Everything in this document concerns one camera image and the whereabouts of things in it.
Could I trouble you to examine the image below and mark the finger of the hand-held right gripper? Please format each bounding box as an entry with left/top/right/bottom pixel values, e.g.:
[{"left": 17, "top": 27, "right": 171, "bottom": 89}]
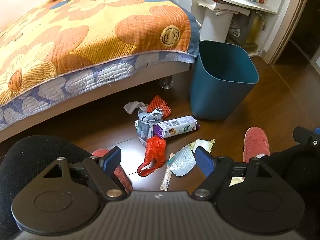
[{"left": 293, "top": 126, "right": 320, "bottom": 148}]

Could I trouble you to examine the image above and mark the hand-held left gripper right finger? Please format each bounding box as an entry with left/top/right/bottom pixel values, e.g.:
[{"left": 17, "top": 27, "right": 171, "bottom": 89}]
[{"left": 191, "top": 146, "right": 283, "bottom": 201}]

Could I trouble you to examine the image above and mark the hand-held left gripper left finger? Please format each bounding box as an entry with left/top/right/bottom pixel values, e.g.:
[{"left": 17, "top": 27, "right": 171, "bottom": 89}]
[{"left": 37, "top": 146, "right": 129, "bottom": 201}]

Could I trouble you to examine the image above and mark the white tissue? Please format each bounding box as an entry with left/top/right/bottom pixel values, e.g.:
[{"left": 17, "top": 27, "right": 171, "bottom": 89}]
[{"left": 189, "top": 139, "right": 216, "bottom": 153}]

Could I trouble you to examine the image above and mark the white paper towel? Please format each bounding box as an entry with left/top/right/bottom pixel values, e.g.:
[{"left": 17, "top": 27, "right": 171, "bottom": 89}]
[{"left": 169, "top": 146, "right": 197, "bottom": 177}]

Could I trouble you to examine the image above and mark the white and purple cookie box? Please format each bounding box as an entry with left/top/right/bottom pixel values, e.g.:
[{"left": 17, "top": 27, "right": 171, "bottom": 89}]
[{"left": 153, "top": 115, "right": 201, "bottom": 139}]

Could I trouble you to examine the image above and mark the red plastic bag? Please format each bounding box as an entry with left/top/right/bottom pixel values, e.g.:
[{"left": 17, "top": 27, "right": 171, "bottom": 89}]
[{"left": 137, "top": 137, "right": 167, "bottom": 177}]

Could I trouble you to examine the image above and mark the foil snack wrapper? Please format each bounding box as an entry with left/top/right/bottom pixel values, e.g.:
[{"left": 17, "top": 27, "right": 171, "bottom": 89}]
[{"left": 135, "top": 107, "right": 165, "bottom": 148}]

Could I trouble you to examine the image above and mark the blue plastic waste bin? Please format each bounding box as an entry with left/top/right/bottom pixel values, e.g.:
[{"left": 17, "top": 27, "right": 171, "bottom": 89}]
[{"left": 189, "top": 40, "right": 259, "bottom": 120}]

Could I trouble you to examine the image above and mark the pink fluffy left slipper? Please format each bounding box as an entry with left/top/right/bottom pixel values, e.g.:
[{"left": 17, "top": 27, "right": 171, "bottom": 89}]
[{"left": 91, "top": 148, "right": 134, "bottom": 192}]

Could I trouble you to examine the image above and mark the pink fluffy slipper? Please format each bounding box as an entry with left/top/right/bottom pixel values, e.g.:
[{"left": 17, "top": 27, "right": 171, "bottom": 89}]
[
  {"left": 91, "top": 148, "right": 134, "bottom": 192},
  {"left": 243, "top": 127, "right": 271, "bottom": 163}
]

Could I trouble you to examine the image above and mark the person's right leg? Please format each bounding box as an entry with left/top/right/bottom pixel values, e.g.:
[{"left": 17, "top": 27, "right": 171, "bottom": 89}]
[{"left": 260, "top": 144, "right": 320, "bottom": 184}]

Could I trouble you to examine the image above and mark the person's leg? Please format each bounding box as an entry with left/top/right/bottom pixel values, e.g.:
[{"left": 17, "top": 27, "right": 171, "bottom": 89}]
[
  {"left": 0, "top": 135, "right": 103, "bottom": 233},
  {"left": 260, "top": 144, "right": 320, "bottom": 184}
]

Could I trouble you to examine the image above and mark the yellowish paper scrap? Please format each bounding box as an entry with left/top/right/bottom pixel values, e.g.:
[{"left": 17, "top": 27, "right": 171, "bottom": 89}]
[{"left": 229, "top": 177, "right": 245, "bottom": 188}]

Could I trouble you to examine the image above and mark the clear plastic stick packet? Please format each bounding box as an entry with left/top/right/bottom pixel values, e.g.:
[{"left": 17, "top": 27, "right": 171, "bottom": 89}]
[{"left": 160, "top": 153, "right": 176, "bottom": 191}]

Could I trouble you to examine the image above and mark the pink fluffy right slipper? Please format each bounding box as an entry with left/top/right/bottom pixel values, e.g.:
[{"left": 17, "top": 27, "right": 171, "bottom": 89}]
[{"left": 243, "top": 127, "right": 271, "bottom": 163}]

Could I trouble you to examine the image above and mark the crumpled grey paper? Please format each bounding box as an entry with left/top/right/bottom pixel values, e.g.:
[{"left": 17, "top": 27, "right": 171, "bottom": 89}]
[{"left": 123, "top": 101, "right": 146, "bottom": 115}]

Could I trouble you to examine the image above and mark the orange foam net sleeve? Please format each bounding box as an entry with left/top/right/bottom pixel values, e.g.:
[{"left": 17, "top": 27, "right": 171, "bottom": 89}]
[{"left": 146, "top": 95, "right": 173, "bottom": 118}]

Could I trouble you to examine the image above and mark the person's left leg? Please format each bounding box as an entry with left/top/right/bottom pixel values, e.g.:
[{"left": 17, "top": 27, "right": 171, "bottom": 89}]
[{"left": 0, "top": 135, "right": 103, "bottom": 233}]

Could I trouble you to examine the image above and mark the quilted floral mattress pad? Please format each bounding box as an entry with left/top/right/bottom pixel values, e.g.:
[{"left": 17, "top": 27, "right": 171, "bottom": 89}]
[{"left": 0, "top": 54, "right": 195, "bottom": 131}]

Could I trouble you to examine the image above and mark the metal bed leg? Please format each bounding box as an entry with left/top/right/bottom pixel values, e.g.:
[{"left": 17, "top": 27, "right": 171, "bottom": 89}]
[{"left": 160, "top": 76, "right": 175, "bottom": 90}]

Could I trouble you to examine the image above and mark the gold thermos flask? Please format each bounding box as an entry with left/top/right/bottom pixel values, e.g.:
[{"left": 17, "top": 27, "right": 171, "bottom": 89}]
[{"left": 246, "top": 11, "right": 265, "bottom": 45}]

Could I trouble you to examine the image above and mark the grey oil jug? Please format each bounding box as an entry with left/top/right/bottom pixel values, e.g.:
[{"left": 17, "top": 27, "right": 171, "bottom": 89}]
[{"left": 228, "top": 13, "right": 251, "bottom": 46}]

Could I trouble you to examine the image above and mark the white corner shelf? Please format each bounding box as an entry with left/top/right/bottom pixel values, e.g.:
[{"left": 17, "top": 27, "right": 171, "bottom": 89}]
[{"left": 191, "top": 0, "right": 281, "bottom": 56}]

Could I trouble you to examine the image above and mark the white cylindrical bin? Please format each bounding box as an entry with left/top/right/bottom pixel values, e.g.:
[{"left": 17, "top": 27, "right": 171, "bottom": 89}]
[{"left": 201, "top": 6, "right": 235, "bottom": 45}]

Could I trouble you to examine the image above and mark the stack of papers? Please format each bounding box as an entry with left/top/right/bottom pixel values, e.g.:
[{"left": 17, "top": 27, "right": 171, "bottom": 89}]
[{"left": 197, "top": 0, "right": 251, "bottom": 16}]

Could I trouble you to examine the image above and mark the beige bed frame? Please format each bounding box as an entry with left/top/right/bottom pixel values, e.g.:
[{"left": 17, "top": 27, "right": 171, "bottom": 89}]
[{"left": 0, "top": 62, "right": 191, "bottom": 143}]

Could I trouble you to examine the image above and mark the beige door frame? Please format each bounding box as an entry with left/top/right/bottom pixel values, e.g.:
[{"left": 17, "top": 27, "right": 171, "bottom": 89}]
[{"left": 264, "top": 0, "right": 313, "bottom": 65}]

